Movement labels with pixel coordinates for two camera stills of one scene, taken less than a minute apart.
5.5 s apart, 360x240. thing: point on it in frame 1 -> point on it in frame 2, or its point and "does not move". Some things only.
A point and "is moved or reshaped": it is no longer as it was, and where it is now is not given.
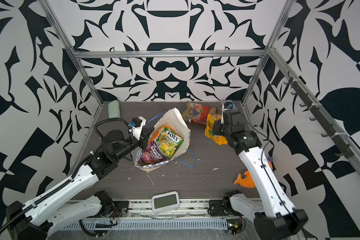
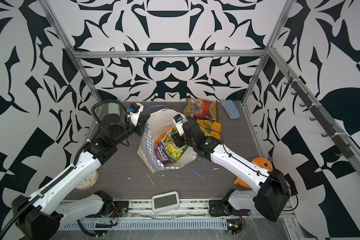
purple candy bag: [152, 155] is moved or reshaped
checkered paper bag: [173, 120] is moved or reshaped
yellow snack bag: [213, 115] is moved or reshaped
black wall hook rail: [342, 149] does not move
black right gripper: [216, 130] -> [178, 139]
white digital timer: [165, 202] does not move
